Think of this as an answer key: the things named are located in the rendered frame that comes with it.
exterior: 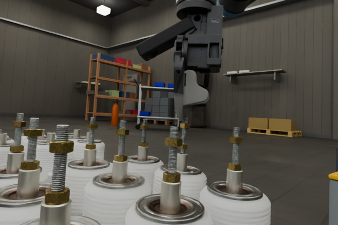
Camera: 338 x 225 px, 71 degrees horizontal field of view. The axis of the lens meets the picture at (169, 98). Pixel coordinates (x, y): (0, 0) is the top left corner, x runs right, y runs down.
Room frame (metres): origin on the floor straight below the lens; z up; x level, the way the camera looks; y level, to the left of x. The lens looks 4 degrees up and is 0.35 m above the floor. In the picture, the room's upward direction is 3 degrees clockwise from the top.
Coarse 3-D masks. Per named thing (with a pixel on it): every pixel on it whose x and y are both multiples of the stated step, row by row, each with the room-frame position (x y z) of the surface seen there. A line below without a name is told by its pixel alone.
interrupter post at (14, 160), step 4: (12, 152) 0.37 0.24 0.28; (20, 152) 0.38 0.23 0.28; (8, 156) 0.36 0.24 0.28; (12, 156) 0.36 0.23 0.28; (16, 156) 0.36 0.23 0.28; (20, 156) 0.37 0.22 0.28; (8, 160) 0.36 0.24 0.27; (12, 160) 0.36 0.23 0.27; (16, 160) 0.36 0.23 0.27; (20, 160) 0.37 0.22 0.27; (8, 164) 0.36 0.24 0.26; (12, 164) 0.36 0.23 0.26; (16, 164) 0.36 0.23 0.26; (20, 164) 0.37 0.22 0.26; (8, 168) 0.36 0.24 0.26; (12, 168) 0.36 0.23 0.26; (16, 168) 0.36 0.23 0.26; (20, 168) 0.37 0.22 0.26; (8, 172) 0.36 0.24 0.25; (12, 172) 0.36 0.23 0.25; (16, 172) 0.37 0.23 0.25
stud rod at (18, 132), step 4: (20, 116) 0.37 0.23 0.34; (20, 120) 0.37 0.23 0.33; (16, 128) 0.37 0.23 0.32; (20, 128) 0.37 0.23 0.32; (16, 132) 0.37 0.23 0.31; (20, 132) 0.37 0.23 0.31; (16, 136) 0.37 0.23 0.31; (20, 136) 0.37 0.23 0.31; (16, 140) 0.37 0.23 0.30; (20, 140) 0.37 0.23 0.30; (16, 144) 0.37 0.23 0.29; (20, 144) 0.37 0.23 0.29; (16, 152) 0.37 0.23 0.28
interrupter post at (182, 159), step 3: (177, 153) 0.44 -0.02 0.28; (177, 156) 0.43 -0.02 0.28; (180, 156) 0.43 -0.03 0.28; (183, 156) 0.43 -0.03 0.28; (186, 156) 0.43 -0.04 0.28; (177, 159) 0.43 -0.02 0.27; (180, 159) 0.43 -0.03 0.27; (183, 159) 0.43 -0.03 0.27; (186, 159) 0.43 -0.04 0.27; (177, 162) 0.43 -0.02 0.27; (180, 162) 0.43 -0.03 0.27; (183, 162) 0.43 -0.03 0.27; (186, 162) 0.43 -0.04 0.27; (177, 165) 0.43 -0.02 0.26; (180, 165) 0.43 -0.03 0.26; (183, 165) 0.43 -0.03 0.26; (186, 165) 0.43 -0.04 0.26; (177, 168) 0.43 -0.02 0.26; (180, 168) 0.43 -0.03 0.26; (183, 168) 0.43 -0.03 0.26; (186, 168) 0.43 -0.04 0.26
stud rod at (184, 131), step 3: (186, 117) 0.44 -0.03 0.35; (186, 120) 0.44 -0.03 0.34; (183, 123) 0.44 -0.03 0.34; (186, 123) 0.44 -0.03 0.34; (183, 129) 0.44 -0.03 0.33; (186, 129) 0.44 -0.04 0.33; (183, 132) 0.44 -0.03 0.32; (186, 132) 0.44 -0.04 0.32; (183, 135) 0.44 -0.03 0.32; (186, 135) 0.44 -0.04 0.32; (183, 138) 0.44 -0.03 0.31; (186, 138) 0.44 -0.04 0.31; (183, 141) 0.44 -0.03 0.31; (180, 150) 0.44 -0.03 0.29; (183, 150) 0.44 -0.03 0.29; (180, 153) 0.44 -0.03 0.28; (183, 153) 0.44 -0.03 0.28
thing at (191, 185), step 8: (160, 176) 0.41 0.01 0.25; (184, 176) 0.40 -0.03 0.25; (192, 176) 0.40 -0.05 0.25; (200, 176) 0.41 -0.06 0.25; (160, 184) 0.40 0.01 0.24; (184, 184) 0.39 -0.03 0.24; (192, 184) 0.39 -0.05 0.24; (200, 184) 0.40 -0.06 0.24; (152, 192) 0.43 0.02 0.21; (160, 192) 0.40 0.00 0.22; (184, 192) 0.39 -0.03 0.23; (192, 192) 0.39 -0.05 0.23
